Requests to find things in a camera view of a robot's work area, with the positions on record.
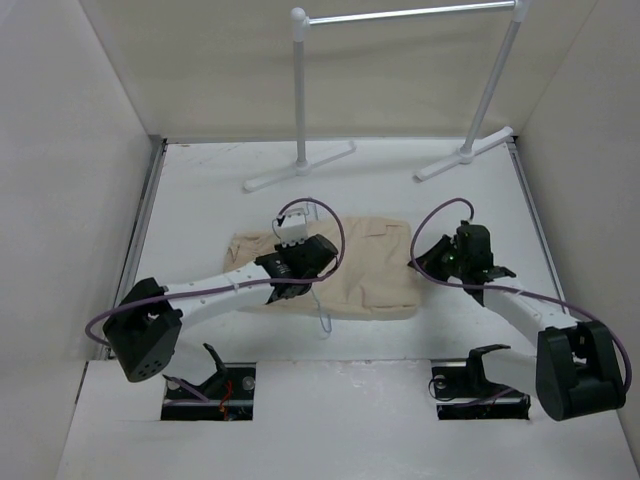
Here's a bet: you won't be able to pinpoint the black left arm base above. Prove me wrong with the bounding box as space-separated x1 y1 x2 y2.
160 363 257 422

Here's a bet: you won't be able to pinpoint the beige trousers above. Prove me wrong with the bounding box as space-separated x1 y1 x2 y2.
250 216 421 320

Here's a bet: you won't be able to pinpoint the purple cable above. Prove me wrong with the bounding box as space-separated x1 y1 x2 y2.
408 198 632 401
84 197 349 404

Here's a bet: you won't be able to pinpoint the white clothes rack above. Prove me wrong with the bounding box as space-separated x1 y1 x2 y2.
242 1 531 193

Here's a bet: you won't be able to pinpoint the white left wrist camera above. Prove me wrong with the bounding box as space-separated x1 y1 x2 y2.
273 210 308 248

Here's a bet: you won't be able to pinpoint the aluminium table edge rail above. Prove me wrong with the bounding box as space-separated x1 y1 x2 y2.
97 134 169 361

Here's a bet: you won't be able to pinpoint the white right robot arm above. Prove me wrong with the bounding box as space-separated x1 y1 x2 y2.
408 221 628 421

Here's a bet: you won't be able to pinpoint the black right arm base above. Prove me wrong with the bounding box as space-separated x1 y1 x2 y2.
428 359 531 421

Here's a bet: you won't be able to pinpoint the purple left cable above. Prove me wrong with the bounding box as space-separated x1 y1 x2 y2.
84 197 349 404

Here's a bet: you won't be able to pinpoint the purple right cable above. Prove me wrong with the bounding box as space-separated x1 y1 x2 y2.
408 198 632 401

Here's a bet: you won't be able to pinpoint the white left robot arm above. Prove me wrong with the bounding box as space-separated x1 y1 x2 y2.
102 234 339 399

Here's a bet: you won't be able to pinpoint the light blue wire hanger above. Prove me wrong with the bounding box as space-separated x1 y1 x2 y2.
271 197 333 340

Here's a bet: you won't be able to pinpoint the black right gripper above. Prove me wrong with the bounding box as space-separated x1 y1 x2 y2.
407 234 468 284

